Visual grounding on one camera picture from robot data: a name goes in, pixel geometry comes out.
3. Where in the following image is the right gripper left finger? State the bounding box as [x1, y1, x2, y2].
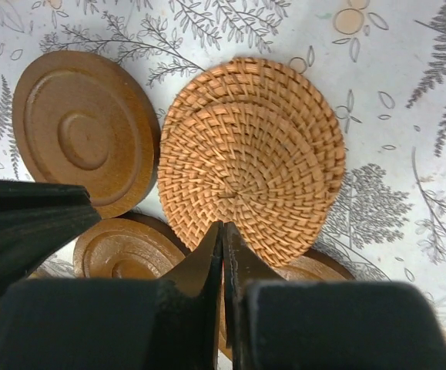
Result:
[0, 180, 223, 369]

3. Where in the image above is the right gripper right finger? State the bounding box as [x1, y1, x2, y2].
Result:
[223, 223, 446, 369]

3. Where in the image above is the woven rattan coaster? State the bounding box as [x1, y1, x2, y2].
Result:
[158, 57, 346, 267]

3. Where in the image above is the dark wooden coaster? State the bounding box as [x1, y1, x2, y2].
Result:
[12, 51, 160, 219]

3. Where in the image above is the floral tablecloth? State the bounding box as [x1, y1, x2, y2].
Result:
[0, 0, 446, 370]

